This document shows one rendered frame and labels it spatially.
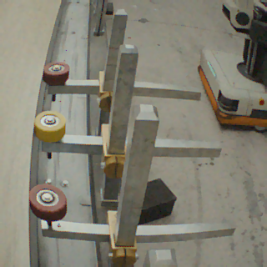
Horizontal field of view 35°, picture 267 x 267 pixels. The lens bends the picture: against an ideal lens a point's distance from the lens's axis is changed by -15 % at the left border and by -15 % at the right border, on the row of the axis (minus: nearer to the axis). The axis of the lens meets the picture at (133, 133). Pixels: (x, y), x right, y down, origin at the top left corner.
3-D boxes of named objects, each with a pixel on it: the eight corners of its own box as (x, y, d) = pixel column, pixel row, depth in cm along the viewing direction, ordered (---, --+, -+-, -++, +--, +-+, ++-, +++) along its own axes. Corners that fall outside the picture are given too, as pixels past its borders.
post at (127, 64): (113, 210, 121) (137, 42, 93) (114, 219, 118) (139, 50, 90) (100, 209, 120) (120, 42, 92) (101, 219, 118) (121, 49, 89)
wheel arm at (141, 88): (197, 97, 137) (199, 85, 135) (199, 103, 134) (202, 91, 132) (47, 90, 131) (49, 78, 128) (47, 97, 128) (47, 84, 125)
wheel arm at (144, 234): (229, 229, 100) (234, 217, 97) (231, 238, 97) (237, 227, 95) (42, 228, 93) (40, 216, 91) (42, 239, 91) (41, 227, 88)
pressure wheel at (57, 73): (51, 111, 126) (53, 76, 120) (36, 99, 130) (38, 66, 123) (72, 101, 132) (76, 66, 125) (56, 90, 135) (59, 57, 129)
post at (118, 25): (107, 152, 141) (127, 8, 113) (108, 159, 138) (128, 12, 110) (95, 151, 141) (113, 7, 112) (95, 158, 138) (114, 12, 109)
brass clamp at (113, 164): (123, 141, 117) (125, 124, 114) (128, 179, 106) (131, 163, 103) (98, 140, 116) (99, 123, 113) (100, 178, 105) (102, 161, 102)
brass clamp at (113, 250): (131, 225, 99) (134, 211, 96) (138, 267, 88) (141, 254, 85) (103, 224, 98) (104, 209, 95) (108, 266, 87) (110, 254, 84)
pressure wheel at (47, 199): (41, 245, 87) (36, 212, 80) (28, 220, 92) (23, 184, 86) (73, 240, 90) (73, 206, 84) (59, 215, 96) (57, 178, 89)
